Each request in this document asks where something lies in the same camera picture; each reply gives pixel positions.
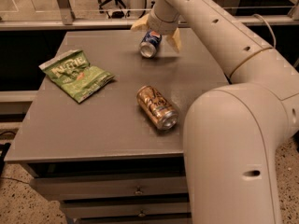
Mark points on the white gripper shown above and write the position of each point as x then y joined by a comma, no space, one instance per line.
160,25

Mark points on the blue pepsi can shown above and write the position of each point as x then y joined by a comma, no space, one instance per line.
150,43

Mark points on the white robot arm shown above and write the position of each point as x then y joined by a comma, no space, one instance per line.
231,134

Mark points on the gold soda can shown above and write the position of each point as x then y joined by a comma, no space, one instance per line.
162,114

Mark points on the green chip bag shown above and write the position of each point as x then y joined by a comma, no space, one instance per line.
73,73

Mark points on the grey drawer cabinet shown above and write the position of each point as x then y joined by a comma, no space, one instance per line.
109,134

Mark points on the top grey drawer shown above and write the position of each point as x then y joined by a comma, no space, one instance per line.
109,186

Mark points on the grey drawer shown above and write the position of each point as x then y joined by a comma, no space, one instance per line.
140,208
109,186

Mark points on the metal window rail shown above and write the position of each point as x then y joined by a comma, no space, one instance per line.
80,24

